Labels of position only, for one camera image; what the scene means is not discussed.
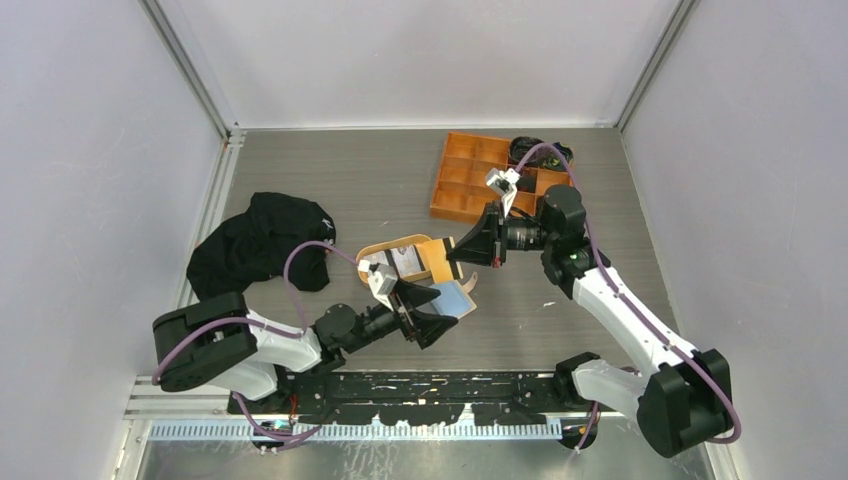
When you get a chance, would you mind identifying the green patterned rolled tie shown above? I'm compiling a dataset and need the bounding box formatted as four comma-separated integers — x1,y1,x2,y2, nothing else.
544,142,574,172

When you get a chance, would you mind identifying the silver credit card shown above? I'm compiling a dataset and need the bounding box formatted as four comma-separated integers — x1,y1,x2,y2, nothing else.
389,245,421,277

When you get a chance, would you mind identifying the dark rolled tie top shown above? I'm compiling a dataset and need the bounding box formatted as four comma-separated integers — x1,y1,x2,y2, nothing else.
508,136,550,167

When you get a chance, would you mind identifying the orange compartment organizer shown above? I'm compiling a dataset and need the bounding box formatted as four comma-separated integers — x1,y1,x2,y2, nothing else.
430,132,573,224

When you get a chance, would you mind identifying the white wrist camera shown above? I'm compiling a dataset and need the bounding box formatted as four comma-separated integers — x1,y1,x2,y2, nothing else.
485,168,521,218
366,263,398,311

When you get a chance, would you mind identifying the yellow oval tray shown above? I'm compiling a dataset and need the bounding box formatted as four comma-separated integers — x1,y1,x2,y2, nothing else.
356,234,432,282

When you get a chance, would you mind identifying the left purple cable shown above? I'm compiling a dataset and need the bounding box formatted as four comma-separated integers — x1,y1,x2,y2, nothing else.
152,240,372,454

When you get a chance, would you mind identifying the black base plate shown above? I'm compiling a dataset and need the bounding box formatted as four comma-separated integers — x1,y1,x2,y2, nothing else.
245,371,590,426

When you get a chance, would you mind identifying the black cloth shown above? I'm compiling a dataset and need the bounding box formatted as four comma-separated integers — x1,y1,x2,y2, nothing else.
186,192,337,300

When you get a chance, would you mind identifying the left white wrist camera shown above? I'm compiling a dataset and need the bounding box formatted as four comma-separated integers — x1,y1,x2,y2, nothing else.
366,263,398,311

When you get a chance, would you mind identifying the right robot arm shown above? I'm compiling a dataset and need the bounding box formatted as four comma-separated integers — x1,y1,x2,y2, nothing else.
447,184,741,458

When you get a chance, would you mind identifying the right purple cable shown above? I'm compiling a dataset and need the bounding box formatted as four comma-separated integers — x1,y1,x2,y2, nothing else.
515,142,743,454

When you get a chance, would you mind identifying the orange credit card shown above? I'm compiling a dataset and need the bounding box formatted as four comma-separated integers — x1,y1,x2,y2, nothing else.
416,237,464,283

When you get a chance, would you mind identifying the purple cable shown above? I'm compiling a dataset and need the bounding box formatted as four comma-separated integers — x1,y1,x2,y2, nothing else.
152,240,372,454
515,142,743,454

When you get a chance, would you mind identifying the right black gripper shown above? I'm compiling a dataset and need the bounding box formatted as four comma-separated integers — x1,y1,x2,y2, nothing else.
447,200,557,268

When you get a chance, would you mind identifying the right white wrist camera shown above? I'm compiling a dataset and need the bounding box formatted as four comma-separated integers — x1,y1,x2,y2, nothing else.
485,168,521,218

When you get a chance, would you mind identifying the beige leather card holder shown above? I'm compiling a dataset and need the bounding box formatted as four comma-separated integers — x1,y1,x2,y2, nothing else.
420,272,478,319

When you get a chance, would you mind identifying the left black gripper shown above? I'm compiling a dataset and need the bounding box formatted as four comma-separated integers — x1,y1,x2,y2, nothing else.
343,275,457,353

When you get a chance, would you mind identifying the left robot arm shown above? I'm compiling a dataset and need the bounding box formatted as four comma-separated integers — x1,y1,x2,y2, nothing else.
152,281,459,413

